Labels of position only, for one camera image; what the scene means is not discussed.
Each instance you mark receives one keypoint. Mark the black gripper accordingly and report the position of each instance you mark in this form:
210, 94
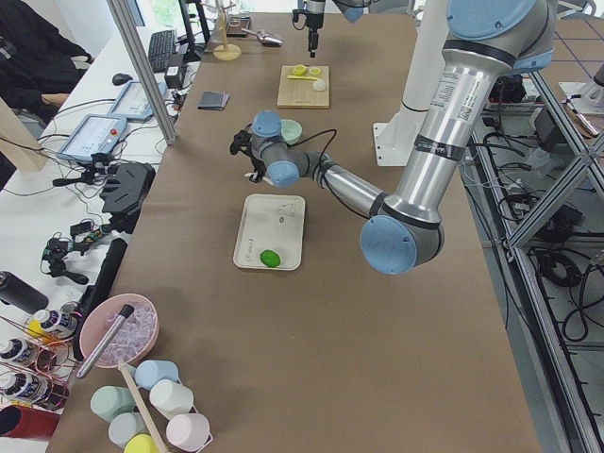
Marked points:
313, 20
255, 164

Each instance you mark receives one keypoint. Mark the white ceramic spoon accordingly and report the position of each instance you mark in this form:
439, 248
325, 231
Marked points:
256, 178

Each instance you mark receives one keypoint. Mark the white steamed bun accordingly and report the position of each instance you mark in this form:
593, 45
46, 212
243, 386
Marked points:
319, 85

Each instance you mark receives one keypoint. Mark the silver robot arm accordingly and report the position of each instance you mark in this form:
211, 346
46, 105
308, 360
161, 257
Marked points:
484, 40
352, 10

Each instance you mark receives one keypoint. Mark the light green ceramic bowl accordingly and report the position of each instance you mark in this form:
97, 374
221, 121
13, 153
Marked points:
291, 131

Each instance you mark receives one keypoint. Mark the pink bowl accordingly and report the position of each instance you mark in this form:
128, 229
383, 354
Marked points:
135, 338

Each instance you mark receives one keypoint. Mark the stacked lemon slices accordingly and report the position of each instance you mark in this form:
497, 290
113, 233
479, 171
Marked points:
299, 70

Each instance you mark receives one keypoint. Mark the metal scoop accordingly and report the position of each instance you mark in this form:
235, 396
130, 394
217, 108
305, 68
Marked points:
265, 38

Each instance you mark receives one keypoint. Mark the yellow plastic knife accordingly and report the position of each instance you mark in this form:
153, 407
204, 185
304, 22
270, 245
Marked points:
304, 77

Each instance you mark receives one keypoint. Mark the grey folded cloth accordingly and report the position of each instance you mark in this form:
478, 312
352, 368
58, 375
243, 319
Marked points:
210, 100

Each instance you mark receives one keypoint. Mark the bamboo cutting board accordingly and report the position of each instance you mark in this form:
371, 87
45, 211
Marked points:
299, 94

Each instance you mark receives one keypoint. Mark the cream rabbit tray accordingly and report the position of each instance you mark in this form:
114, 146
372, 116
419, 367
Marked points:
270, 221

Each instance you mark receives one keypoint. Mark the wooden mug tree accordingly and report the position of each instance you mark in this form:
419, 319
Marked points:
224, 51

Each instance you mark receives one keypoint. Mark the far teach pendant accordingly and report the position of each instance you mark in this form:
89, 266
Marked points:
132, 103

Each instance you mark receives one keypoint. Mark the teach pendant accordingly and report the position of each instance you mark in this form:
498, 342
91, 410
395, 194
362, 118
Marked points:
94, 134
132, 103

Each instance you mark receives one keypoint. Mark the green lime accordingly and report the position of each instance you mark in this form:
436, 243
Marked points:
270, 258

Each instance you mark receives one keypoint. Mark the black keyboard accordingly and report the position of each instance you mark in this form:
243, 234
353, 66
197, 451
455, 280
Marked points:
160, 48

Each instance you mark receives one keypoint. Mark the black computer mouse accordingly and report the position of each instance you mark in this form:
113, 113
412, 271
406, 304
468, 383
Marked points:
120, 79

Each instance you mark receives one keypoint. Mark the near teach pendant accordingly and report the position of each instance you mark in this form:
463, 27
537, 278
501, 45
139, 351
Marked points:
94, 134

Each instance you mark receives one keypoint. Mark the metal muddler stick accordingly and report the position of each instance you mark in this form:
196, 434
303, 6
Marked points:
103, 342

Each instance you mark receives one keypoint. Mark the blue cup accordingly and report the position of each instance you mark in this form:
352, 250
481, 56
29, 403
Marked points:
150, 372

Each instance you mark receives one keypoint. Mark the white cup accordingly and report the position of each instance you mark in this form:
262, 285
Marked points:
171, 398

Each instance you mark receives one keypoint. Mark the black thermos bottle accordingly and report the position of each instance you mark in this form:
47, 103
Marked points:
21, 295

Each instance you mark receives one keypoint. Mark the green cup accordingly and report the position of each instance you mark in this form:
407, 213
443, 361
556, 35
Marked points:
108, 402

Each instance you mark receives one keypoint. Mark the pink cup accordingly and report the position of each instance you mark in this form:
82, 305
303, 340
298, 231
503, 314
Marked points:
188, 431

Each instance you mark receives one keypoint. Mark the grey-green cup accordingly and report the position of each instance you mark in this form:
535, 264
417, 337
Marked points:
124, 427

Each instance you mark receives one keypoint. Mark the yellow cup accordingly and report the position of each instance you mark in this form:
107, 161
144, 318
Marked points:
141, 443

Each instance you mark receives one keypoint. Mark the red cylinder container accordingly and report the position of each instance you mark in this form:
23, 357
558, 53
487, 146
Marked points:
28, 423

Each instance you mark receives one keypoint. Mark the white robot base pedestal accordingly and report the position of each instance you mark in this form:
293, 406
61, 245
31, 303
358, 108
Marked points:
393, 140

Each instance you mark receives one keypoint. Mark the aluminium frame post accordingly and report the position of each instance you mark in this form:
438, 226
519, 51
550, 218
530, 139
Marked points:
124, 21

